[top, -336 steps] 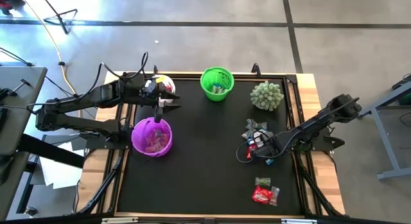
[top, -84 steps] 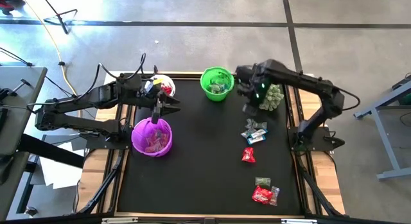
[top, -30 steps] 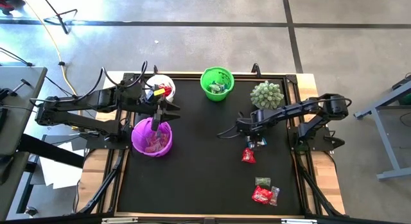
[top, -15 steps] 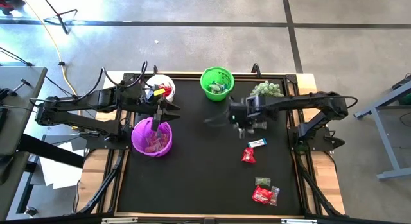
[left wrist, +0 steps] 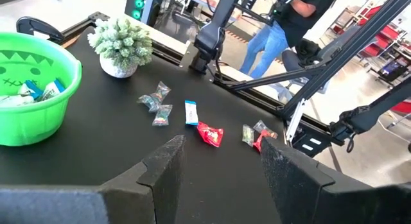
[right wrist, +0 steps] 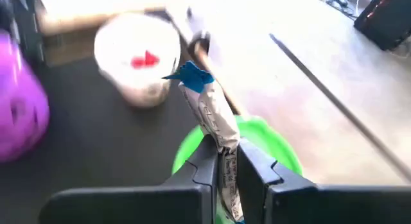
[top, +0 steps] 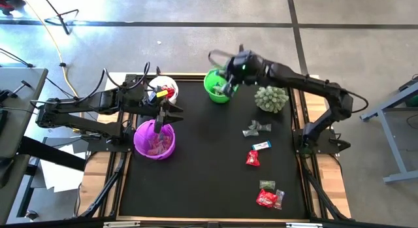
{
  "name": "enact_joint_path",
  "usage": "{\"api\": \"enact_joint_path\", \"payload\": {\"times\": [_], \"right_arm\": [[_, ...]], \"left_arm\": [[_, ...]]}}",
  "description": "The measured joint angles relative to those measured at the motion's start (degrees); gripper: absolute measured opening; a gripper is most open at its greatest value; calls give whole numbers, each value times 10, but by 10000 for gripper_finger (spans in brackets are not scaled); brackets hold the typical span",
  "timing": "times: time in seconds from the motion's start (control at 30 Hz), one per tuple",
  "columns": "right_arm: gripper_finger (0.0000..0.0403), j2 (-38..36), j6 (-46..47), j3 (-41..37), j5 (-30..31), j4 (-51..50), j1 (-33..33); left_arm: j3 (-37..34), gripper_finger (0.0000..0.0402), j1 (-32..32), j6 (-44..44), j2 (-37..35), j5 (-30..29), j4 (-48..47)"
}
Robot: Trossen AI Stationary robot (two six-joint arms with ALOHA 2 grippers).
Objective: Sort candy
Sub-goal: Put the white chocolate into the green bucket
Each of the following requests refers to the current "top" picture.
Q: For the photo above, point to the white pumpkin face bucket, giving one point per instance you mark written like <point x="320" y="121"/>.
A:
<point x="163" y="81"/>

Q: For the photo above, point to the clear candy wrapper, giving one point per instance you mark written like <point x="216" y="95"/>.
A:
<point x="279" y="199"/>

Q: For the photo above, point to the grey metal table frame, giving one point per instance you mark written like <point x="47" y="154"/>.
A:
<point x="390" y="140"/>

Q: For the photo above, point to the red and black object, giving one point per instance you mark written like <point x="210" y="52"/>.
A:
<point x="9" y="2"/>

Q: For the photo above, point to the green plastic bucket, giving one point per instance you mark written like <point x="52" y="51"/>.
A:
<point x="210" y="84"/>

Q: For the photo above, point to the clear red candy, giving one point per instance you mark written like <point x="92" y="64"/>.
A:
<point x="153" y="151"/>
<point x="165" y="143"/>

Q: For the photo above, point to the yellow tag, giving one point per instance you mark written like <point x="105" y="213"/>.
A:
<point x="162" y="93"/>

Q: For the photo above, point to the black table mat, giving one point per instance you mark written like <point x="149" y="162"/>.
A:
<point x="202" y="156"/>

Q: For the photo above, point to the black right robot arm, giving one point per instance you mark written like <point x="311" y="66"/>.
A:
<point x="310" y="84"/>

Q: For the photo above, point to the black tripod stand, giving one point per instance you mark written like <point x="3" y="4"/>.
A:
<point x="60" y="21"/>

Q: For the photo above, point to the grey side table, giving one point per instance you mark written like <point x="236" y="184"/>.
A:
<point x="16" y="130"/>

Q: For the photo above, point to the green plant in grey pot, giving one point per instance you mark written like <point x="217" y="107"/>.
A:
<point x="271" y="99"/>

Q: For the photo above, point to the green candy packet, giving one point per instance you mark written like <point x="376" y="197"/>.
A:
<point x="267" y="185"/>
<point x="217" y="90"/>

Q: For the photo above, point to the white blue candy bar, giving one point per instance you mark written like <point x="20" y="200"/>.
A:
<point x="261" y="145"/>

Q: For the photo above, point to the red candy packet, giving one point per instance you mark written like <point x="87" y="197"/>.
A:
<point x="253" y="157"/>
<point x="168" y="91"/>

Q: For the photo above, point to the red Skittles packet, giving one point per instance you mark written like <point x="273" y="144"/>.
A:
<point x="266" y="198"/>

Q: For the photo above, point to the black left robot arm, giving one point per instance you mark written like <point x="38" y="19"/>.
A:
<point x="81" y="104"/>

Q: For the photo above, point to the purple pumpkin face bucket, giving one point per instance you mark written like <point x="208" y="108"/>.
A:
<point x="140" y="146"/>

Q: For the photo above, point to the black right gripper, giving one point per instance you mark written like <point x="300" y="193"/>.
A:
<point x="243" y="69"/>

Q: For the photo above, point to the silver candy wrapper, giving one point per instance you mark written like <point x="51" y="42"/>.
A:
<point x="250" y="133"/>
<point x="254" y="125"/>
<point x="266" y="127"/>

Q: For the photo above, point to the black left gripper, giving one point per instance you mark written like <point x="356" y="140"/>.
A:
<point x="156" y="104"/>

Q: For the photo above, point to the white paper sheets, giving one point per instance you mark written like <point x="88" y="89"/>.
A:
<point x="62" y="179"/>

